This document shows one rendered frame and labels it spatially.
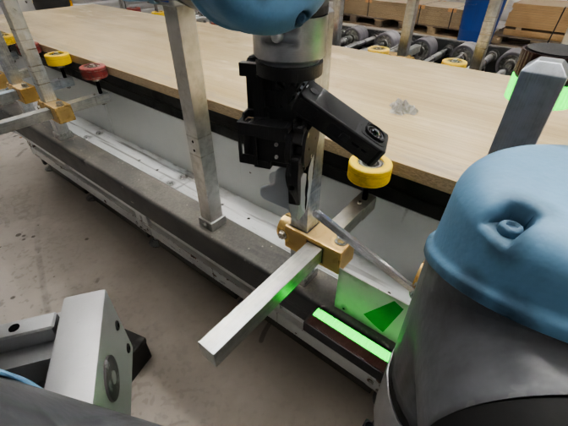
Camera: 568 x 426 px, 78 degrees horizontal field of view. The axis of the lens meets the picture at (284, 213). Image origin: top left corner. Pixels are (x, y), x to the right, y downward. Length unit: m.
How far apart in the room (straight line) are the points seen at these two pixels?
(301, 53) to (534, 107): 0.22
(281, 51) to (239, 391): 1.18
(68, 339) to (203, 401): 1.08
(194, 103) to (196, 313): 1.06
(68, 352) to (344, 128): 0.31
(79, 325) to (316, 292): 0.46
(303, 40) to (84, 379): 0.33
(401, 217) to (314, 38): 0.48
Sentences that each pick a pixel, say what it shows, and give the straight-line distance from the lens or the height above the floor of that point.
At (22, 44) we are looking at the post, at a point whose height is 1.00.
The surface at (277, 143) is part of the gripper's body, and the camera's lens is 0.41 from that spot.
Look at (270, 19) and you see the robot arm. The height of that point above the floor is 1.20.
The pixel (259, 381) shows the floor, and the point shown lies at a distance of 1.38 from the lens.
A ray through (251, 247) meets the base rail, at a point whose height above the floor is 0.70.
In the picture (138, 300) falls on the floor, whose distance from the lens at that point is 1.69.
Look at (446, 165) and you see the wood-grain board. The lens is 0.72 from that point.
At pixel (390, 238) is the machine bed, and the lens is 0.81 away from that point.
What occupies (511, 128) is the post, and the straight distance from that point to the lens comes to 0.41.
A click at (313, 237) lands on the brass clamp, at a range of 0.60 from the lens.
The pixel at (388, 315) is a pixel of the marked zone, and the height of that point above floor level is 0.76.
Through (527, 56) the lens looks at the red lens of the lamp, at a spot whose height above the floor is 1.14.
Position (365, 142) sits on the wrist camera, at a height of 1.06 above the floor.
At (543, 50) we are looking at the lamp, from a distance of 0.44.
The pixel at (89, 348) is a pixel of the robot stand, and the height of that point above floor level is 0.99.
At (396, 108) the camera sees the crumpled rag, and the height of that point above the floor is 0.91.
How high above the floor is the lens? 1.23
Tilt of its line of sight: 38 degrees down
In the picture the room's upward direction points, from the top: straight up
